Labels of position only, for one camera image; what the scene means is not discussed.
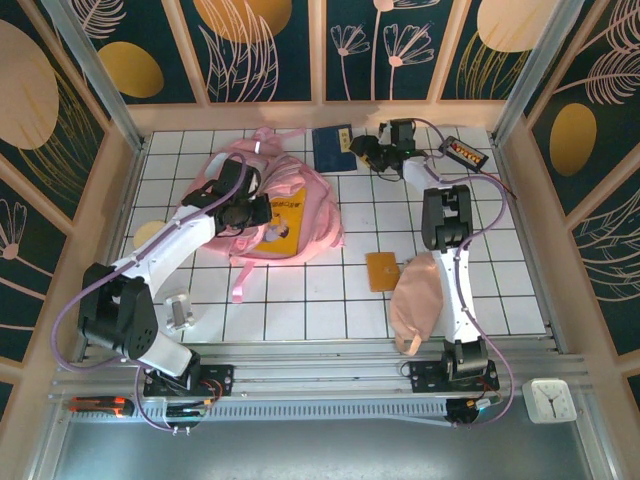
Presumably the pink backpack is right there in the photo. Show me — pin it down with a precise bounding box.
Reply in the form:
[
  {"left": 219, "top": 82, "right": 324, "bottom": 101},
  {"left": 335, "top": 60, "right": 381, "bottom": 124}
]
[{"left": 185, "top": 126, "right": 346, "bottom": 305}]

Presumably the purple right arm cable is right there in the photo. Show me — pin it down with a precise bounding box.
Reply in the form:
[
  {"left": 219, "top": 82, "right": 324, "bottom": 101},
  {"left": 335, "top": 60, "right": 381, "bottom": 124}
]
[{"left": 413, "top": 118, "right": 516, "bottom": 431}]

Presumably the black charger with orange ports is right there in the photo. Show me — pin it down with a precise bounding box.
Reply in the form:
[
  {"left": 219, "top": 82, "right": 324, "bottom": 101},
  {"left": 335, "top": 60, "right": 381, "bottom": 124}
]
[{"left": 438, "top": 135, "right": 490, "bottom": 172}]

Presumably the grey slotted cable duct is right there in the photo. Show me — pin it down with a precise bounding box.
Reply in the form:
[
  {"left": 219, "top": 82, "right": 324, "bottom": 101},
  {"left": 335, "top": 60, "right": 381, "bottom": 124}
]
[{"left": 62, "top": 397, "right": 506, "bottom": 427}]

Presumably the white square alarm clock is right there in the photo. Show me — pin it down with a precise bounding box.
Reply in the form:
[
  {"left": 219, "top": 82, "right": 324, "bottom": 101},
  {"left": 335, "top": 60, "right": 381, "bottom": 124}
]
[{"left": 522, "top": 378, "right": 580, "bottom": 425}]

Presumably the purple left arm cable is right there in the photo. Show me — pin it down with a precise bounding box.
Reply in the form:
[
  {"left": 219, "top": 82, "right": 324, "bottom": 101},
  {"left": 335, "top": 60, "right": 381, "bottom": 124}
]
[{"left": 53, "top": 152, "right": 262, "bottom": 434}]

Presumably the beige fabric pencil case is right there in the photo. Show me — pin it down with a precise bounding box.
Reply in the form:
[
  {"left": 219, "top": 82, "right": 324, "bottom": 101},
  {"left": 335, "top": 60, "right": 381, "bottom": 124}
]
[{"left": 388, "top": 251, "right": 446, "bottom": 357}]

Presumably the yellow book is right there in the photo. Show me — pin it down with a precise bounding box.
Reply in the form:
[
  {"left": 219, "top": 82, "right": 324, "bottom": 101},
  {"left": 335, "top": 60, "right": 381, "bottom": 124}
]
[{"left": 254, "top": 187, "right": 308, "bottom": 259}]

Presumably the round tan wooden disc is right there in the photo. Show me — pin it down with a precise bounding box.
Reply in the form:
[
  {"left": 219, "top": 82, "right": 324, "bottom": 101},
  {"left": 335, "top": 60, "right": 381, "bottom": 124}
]
[{"left": 135, "top": 222, "right": 166, "bottom": 249}]

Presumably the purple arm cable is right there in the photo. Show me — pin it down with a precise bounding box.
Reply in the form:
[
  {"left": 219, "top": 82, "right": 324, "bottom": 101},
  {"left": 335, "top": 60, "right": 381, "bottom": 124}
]
[
  {"left": 413, "top": 118, "right": 516, "bottom": 431},
  {"left": 53, "top": 152, "right": 262, "bottom": 434}
]

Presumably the aluminium frame post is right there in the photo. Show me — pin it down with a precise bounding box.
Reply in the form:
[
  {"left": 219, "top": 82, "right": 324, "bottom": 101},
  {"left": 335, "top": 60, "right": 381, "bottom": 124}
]
[
  {"left": 491, "top": 0, "right": 597, "bottom": 145},
  {"left": 42, "top": 0, "right": 150, "bottom": 152}
]

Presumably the red charger wire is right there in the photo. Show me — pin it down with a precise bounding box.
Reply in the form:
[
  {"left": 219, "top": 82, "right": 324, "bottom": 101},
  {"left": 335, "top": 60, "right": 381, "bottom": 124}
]
[{"left": 478, "top": 167, "right": 519, "bottom": 202}]

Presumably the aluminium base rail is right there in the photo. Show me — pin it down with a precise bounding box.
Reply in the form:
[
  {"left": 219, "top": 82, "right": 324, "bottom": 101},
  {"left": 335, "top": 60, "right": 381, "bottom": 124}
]
[{"left": 48, "top": 339, "right": 586, "bottom": 402}]

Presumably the dark blue book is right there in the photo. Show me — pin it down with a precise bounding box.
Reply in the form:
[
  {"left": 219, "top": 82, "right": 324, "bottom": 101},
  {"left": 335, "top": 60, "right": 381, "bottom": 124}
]
[{"left": 312, "top": 125, "right": 359, "bottom": 175}]

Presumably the black power module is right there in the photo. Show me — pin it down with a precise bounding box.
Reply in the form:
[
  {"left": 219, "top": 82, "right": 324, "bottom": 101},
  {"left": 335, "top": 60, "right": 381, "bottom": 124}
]
[
  {"left": 446, "top": 398, "right": 503, "bottom": 428},
  {"left": 164, "top": 403, "right": 214, "bottom": 427}
]

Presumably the silver metal clamp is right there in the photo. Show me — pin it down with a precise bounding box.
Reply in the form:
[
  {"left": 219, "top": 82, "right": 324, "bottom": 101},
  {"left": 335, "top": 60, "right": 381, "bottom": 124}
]
[{"left": 163, "top": 293, "right": 195, "bottom": 334}]

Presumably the orange black utility knife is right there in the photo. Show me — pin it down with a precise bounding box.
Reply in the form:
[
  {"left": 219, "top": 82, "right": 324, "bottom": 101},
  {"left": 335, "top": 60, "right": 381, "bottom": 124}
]
[{"left": 69, "top": 395, "right": 135, "bottom": 419}]

